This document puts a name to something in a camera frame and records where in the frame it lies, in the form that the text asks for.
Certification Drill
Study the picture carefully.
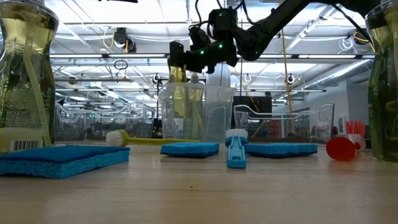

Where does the blue dish brush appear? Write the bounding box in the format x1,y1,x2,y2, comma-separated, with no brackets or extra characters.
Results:
224,128,249,170

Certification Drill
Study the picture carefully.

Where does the tall clear plastic bin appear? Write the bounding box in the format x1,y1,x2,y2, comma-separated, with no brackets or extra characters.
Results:
158,81,238,147

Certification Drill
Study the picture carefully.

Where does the long ceiling light strip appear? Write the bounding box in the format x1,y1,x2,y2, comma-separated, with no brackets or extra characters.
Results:
49,53,376,60

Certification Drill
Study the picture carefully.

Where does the red dish brush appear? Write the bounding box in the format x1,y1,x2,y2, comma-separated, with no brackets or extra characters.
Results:
325,120,367,162

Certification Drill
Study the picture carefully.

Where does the black rectangular screen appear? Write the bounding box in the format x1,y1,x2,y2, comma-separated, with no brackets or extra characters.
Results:
233,95,274,138

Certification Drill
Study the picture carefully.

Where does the yellow hanging cable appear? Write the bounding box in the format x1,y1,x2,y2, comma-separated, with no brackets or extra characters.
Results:
280,27,296,137

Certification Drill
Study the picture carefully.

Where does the shallow clear plastic bin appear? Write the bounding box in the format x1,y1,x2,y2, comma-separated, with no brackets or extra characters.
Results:
233,103,335,144
53,101,156,144

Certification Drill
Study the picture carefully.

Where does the yellow-green dish brush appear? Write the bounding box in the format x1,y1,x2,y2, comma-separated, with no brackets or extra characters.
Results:
105,129,200,147

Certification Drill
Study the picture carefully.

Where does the white wall poster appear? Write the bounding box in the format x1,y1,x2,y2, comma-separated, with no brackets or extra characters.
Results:
337,114,348,136

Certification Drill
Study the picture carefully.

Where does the black ceiling cable reel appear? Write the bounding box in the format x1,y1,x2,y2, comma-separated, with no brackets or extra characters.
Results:
112,27,137,54
353,29,374,46

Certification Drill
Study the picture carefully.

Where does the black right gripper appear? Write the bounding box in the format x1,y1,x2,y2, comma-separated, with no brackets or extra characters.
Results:
168,40,239,75

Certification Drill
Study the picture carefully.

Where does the light blue sponge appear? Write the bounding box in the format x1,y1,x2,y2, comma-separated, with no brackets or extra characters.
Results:
160,142,220,159
244,142,318,159

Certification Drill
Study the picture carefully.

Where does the dark blue sponge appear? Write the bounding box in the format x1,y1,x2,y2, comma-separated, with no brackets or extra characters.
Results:
0,145,131,180

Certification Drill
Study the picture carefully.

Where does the black hanging cable ring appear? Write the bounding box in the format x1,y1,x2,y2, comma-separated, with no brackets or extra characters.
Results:
113,59,129,71

